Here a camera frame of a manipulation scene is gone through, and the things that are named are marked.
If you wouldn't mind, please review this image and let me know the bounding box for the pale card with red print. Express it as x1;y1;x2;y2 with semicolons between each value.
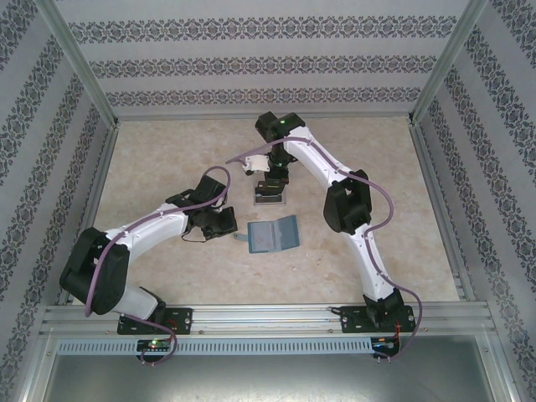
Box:
250;223;276;249

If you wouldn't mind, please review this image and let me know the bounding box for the blue card holder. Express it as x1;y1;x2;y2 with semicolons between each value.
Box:
233;215;302;255

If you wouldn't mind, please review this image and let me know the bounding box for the circuit board with green light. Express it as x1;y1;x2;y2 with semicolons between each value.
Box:
137;338;173;353

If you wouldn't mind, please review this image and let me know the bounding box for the grey metal sheet panel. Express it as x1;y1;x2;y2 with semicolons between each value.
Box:
41;353;497;402

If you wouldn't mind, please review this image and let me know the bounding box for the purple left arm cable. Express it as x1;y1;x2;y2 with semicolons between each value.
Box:
85;166;234;363

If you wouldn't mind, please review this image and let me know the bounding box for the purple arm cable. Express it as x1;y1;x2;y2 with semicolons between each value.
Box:
85;166;234;363
224;136;422;363

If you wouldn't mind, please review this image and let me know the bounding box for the thin black left gripper wire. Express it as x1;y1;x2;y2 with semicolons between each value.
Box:
180;225;210;243

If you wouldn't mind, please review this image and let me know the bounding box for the aluminium back rail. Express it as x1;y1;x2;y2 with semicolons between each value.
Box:
112;111;415;123

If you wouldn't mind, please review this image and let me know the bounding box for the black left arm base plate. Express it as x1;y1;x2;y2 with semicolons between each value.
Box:
118;307;194;337

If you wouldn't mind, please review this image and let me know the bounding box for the aluminium mounting rail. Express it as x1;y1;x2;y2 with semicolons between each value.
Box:
39;304;497;336

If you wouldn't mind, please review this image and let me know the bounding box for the aluminium side rail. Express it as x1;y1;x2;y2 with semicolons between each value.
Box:
409;121;477;302
56;121;121;307

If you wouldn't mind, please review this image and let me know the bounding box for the slotted grey cable duct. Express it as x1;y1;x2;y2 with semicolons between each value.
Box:
56;337;401;356

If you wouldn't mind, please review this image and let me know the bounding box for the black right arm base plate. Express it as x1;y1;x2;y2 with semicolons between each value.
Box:
341;305;420;335

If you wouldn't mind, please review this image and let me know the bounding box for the aluminium frame post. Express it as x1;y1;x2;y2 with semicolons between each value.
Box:
39;0;121;126
408;0;491;125

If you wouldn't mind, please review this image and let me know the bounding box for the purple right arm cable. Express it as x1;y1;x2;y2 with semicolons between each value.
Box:
224;136;422;363

